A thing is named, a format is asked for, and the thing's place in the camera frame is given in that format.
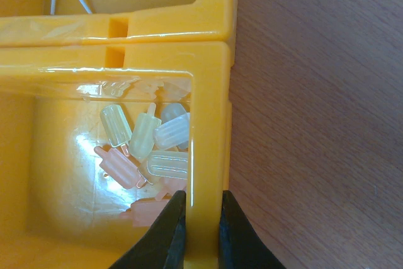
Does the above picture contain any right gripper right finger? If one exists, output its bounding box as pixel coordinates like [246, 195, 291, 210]
[219, 190, 285, 268]

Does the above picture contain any orange three-compartment bin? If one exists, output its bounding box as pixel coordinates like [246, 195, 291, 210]
[1, 0, 237, 268]

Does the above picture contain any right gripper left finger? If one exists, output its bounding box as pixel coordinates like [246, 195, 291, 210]
[111, 190, 186, 268]

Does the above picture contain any popsicle candies pile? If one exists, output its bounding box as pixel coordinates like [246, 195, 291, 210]
[94, 103, 188, 227]

